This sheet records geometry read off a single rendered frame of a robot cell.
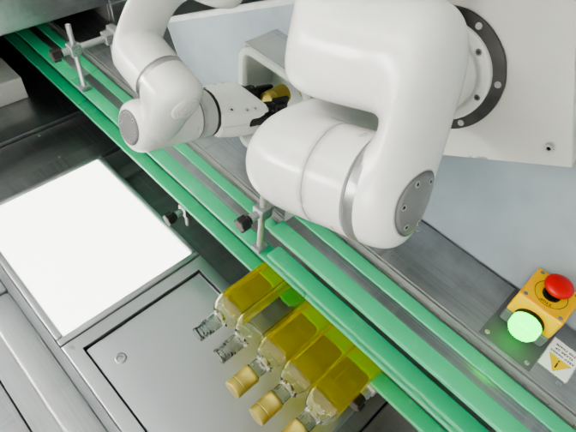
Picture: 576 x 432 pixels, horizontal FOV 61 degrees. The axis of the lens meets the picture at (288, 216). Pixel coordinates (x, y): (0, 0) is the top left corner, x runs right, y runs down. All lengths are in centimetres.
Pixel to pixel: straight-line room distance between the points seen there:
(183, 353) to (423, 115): 76
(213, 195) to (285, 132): 61
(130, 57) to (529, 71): 48
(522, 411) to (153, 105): 65
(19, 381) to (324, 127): 83
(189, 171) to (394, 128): 76
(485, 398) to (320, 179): 48
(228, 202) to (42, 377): 48
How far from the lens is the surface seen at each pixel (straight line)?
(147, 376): 102
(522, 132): 66
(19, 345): 111
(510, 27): 62
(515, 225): 82
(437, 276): 84
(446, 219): 88
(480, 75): 64
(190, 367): 101
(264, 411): 83
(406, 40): 38
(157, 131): 69
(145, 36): 70
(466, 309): 82
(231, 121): 78
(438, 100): 39
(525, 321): 78
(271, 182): 44
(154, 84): 66
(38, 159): 149
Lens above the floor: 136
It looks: 30 degrees down
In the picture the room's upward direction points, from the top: 124 degrees counter-clockwise
